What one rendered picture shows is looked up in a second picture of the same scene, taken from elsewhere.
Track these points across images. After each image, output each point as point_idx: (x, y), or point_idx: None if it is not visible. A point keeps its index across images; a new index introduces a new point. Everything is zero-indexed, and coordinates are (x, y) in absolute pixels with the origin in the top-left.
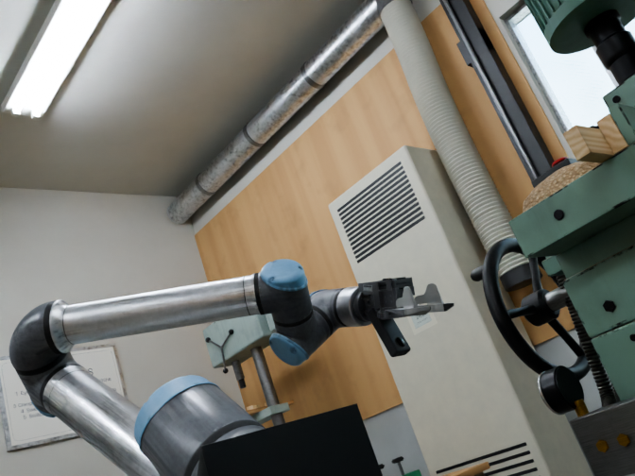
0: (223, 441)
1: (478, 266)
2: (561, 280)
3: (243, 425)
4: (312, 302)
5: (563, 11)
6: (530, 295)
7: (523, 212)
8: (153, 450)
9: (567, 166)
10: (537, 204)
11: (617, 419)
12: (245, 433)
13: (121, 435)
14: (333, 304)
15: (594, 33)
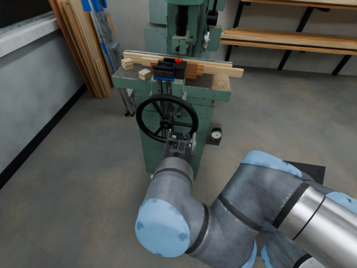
0: (318, 165)
1: (179, 110)
2: (172, 108)
3: (307, 179)
4: (200, 207)
5: (203, 0)
6: (170, 117)
7: (231, 89)
8: None
9: (227, 75)
10: (230, 86)
11: None
12: (307, 177)
13: None
14: (192, 187)
15: (187, 9)
